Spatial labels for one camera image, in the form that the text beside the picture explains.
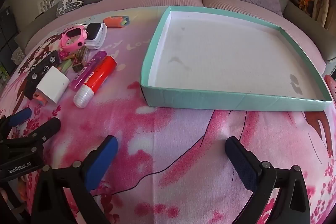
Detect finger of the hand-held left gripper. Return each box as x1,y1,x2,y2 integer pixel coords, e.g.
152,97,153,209
0,108,32,139
0,117,61,156

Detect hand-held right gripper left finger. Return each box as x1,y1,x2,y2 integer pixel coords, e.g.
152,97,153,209
31,135,118,224

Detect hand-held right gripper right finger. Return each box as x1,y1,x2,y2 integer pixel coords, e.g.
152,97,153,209
225,136,311,224

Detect white charger plug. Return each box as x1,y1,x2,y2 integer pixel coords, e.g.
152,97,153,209
34,67,70,106

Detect purple lighter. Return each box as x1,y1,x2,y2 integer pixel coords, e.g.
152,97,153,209
69,51,106,90

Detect pink toy figurine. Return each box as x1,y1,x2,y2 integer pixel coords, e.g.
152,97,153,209
58,50,76,60

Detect gold rectangular box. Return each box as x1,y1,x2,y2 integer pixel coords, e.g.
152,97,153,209
72,46,89,73

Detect pink toy watch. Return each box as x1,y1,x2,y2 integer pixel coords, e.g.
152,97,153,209
60,25,88,52

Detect white plastic stand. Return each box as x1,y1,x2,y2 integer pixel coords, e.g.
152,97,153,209
88,25,108,49

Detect teal cardboard box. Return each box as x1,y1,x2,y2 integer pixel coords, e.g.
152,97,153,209
140,6,333,111

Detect orange eraser packet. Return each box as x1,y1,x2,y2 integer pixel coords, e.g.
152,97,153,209
103,16,130,28

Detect green printed packets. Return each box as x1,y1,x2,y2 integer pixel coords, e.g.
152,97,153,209
0,61,7,85

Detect white lace cloth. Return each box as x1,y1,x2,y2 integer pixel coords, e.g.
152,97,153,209
11,47,25,65

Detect black cabinet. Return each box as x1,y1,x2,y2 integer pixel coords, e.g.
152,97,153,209
0,6,20,67

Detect white magazine rack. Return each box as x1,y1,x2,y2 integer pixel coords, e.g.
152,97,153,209
39,0,62,14

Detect red plastic stool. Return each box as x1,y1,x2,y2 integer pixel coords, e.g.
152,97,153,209
324,74,336,102

